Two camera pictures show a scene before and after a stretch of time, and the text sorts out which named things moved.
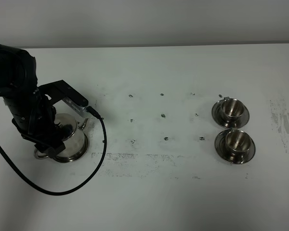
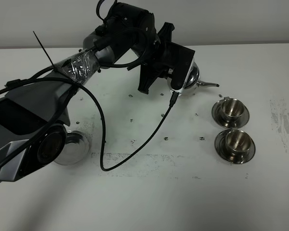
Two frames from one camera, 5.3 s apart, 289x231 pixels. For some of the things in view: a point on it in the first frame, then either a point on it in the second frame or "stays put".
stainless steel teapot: [74, 140] -> [191, 83]
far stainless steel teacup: [231, 109] stays put
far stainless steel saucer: [217, 116] stays put
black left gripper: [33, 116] -> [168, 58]
